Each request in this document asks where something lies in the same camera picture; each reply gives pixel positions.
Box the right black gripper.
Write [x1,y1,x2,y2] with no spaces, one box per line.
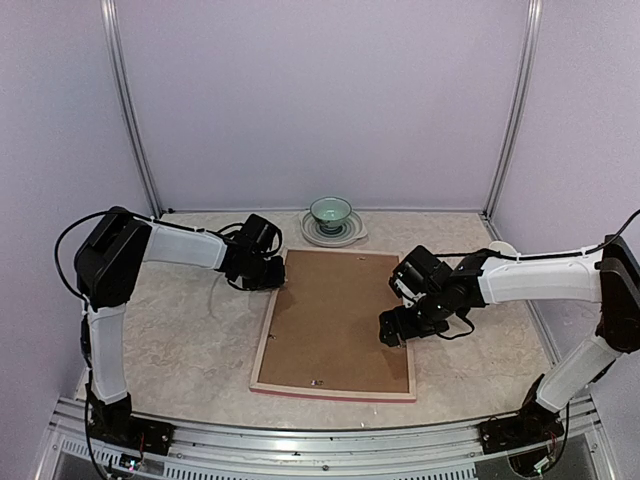
[379,290,451,347]

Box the brown backing board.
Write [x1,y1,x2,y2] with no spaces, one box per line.
[255,250,412,395]

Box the pink wooden picture frame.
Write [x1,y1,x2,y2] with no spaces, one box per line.
[248,248,418,404]

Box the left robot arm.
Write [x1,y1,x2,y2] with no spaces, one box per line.
[62,206,285,445]

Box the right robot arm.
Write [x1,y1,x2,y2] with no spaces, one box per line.
[379,232,639,444]

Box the green ceramic bowl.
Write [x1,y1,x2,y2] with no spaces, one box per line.
[309,196,352,234]

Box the light blue mug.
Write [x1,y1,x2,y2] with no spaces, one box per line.
[488,240,517,255]

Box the striped ceramic plate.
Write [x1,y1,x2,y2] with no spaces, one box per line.
[298,210,368,248]

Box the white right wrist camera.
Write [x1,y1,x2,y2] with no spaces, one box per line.
[389,276,423,308]

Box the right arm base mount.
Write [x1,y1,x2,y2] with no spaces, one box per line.
[478,397,565,455]

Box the aluminium front rail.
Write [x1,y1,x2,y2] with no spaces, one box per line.
[33,400,616,479]

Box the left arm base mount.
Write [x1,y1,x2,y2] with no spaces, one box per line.
[89,396,175,456]

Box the left aluminium corner post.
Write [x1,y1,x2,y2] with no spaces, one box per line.
[100,0,163,217]

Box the aluminium corner post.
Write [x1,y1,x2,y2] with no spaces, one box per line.
[483,0,544,222]
[100,0,163,217]

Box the right aluminium corner post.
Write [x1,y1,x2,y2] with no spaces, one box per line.
[483,0,544,222]

